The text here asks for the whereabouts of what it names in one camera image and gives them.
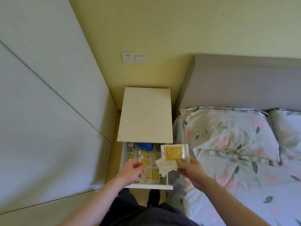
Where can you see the person's left hand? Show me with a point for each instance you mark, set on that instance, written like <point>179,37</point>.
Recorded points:
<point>128,172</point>

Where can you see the person's right hand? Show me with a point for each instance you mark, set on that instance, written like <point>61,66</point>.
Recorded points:
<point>194,174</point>

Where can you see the person's right thumb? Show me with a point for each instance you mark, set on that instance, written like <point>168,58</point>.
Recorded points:
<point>184,163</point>

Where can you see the person's left fingers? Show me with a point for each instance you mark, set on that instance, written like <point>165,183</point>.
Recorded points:
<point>139,167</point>

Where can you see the yellow packet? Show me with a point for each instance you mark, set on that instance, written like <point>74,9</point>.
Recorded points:
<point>174,152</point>

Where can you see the white paper packet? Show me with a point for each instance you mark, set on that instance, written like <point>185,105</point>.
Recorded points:
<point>166,167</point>

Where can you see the person's right forearm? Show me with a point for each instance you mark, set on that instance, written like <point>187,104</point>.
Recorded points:
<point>230,204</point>

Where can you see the person's left forearm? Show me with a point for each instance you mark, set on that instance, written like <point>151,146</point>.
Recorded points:
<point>94,204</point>

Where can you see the pile of yellow sachets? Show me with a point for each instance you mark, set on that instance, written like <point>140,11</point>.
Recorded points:
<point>150,172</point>

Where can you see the blue plastic bag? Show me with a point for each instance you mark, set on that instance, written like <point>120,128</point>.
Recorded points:
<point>145,146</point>

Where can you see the white nightstand drawer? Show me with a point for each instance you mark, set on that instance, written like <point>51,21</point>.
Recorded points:
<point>150,186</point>

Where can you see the person's dark slipper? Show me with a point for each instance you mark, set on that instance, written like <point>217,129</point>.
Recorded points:
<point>153,197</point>

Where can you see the person's dark shorts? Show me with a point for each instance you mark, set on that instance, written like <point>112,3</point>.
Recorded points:
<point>141,216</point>

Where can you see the floral pillow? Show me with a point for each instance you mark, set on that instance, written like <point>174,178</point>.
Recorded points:
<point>225,132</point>
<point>288,131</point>

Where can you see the white nightstand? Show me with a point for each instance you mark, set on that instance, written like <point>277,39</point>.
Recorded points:
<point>145,115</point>

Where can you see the floral bed sheet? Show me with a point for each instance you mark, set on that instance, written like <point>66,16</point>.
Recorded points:
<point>249,185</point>

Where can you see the grey bed headboard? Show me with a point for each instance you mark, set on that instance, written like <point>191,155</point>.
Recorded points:
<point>239,84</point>

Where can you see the white wardrobe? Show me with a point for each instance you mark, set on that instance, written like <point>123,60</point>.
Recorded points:
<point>44,110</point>

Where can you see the white light switch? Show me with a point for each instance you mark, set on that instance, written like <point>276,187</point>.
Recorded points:
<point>140,58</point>

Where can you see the white wall socket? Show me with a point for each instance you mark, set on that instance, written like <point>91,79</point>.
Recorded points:
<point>128,57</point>

